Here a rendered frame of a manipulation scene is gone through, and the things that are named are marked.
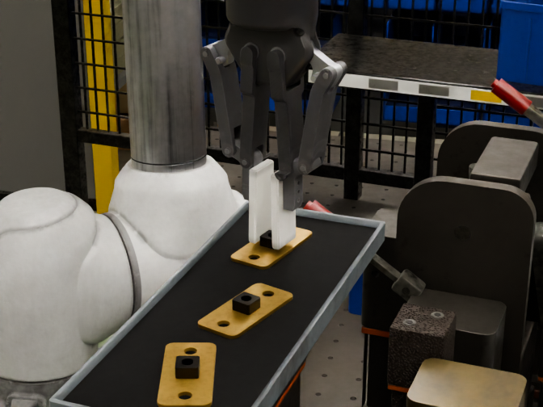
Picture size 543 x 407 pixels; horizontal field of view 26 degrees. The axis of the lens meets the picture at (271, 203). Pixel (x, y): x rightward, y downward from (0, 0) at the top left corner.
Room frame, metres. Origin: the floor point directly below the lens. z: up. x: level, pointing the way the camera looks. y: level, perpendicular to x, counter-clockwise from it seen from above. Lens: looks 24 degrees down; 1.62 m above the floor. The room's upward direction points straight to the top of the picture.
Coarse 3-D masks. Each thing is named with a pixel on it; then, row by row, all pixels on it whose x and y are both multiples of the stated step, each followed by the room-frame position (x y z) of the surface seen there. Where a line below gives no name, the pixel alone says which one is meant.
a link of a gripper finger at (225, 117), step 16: (208, 48) 0.96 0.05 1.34; (208, 64) 0.96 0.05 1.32; (224, 80) 0.95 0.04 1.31; (224, 96) 0.95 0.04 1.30; (240, 96) 0.97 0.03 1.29; (224, 112) 0.95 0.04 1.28; (240, 112) 0.96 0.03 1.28; (224, 128) 0.95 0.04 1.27; (240, 128) 0.97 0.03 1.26; (224, 144) 0.95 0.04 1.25
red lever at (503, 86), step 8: (496, 80) 1.46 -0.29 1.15; (496, 88) 1.45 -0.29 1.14; (504, 88) 1.45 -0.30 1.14; (512, 88) 1.45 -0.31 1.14; (504, 96) 1.44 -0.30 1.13; (512, 96) 1.44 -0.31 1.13; (520, 96) 1.44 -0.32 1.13; (512, 104) 1.44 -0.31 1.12; (520, 104) 1.44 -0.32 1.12; (528, 104) 1.44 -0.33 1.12; (520, 112) 1.44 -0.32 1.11; (528, 112) 1.43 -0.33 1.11; (536, 112) 1.43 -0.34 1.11; (536, 120) 1.43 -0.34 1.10
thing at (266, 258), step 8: (296, 232) 0.96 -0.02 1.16; (304, 232) 0.96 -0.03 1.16; (264, 240) 0.93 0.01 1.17; (296, 240) 0.95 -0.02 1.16; (304, 240) 0.95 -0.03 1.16; (248, 248) 0.93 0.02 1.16; (256, 248) 0.93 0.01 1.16; (264, 248) 0.93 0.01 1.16; (272, 248) 0.93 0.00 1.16; (280, 248) 0.93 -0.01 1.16; (288, 248) 0.93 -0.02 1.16; (232, 256) 0.92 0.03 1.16; (240, 256) 0.92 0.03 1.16; (248, 256) 0.92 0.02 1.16; (256, 256) 0.92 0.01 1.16; (264, 256) 0.92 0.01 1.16; (272, 256) 0.92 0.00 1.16; (280, 256) 0.92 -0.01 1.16; (248, 264) 0.90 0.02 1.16; (256, 264) 0.90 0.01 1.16; (264, 264) 0.90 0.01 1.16; (272, 264) 0.90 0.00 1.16
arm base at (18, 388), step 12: (0, 384) 1.27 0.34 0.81; (12, 384) 1.26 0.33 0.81; (24, 384) 1.26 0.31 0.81; (36, 384) 1.26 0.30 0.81; (48, 384) 1.26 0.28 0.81; (60, 384) 1.27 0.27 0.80; (0, 396) 1.27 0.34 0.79; (12, 396) 1.25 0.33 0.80; (24, 396) 1.25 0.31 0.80; (36, 396) 1.26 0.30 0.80; (48, 396) 1.26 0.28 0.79
